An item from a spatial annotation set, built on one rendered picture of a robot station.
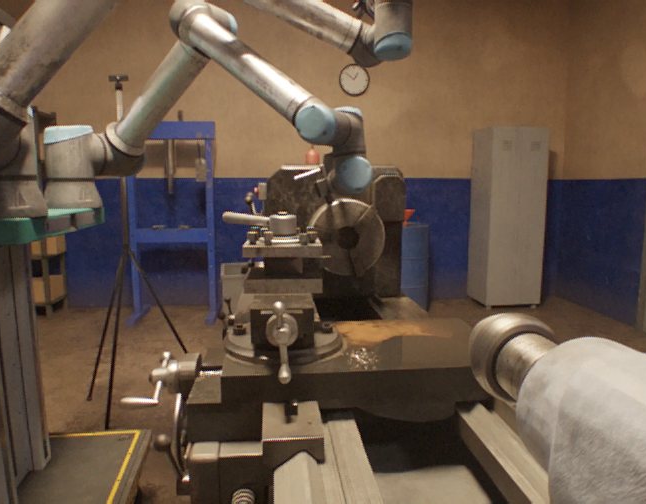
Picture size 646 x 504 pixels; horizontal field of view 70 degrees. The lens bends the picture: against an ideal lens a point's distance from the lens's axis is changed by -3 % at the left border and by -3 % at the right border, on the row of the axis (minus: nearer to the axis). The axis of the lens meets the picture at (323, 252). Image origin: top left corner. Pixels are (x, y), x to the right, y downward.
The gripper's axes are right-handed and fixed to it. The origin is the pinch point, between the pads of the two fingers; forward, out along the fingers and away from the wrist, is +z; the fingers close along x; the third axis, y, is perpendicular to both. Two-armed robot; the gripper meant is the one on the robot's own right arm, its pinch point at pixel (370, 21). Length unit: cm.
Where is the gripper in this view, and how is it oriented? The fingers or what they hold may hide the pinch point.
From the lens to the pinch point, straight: 155.6
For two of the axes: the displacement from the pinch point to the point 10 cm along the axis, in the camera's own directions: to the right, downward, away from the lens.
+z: -1.0, -1.4, 9.9
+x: 7.5, 6.4, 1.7
